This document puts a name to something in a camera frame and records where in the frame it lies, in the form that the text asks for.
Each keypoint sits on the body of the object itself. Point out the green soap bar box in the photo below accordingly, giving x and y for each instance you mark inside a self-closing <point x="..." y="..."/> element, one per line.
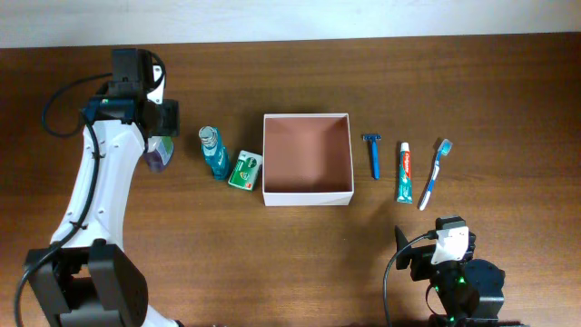
<point x="246" y="171"/>

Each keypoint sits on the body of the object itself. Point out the teal mouthwash bottle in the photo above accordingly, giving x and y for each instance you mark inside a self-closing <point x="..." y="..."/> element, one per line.
<point x="215" y="152"/>

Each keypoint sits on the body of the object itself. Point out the blue disposable razor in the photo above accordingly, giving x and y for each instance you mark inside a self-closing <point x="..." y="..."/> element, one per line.
<point x="373" y="139"/>

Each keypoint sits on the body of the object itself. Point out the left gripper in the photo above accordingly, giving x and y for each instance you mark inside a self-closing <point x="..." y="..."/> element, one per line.
<point x="170" y="120"/>

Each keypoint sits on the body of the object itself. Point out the blue white toothbrush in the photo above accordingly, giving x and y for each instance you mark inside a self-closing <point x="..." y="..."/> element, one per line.
<point x="442" y="150"/>

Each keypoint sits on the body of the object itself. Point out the white cardboard box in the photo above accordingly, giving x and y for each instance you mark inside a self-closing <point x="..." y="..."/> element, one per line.
<point x="307" y="160"/>

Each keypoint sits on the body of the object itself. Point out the toothpaste tube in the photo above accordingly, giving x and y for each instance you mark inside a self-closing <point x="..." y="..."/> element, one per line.
<point x="405" y="194"/>

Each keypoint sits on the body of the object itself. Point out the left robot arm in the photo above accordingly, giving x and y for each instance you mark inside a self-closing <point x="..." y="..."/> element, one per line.
<point x="84" y="277"/>

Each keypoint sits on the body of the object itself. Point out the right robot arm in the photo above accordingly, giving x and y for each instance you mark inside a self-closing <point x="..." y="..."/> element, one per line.
<point x="470" y="290"/>

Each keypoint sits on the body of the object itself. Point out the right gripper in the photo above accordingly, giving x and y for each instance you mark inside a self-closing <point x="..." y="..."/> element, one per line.
<point x="423" y="257"/>

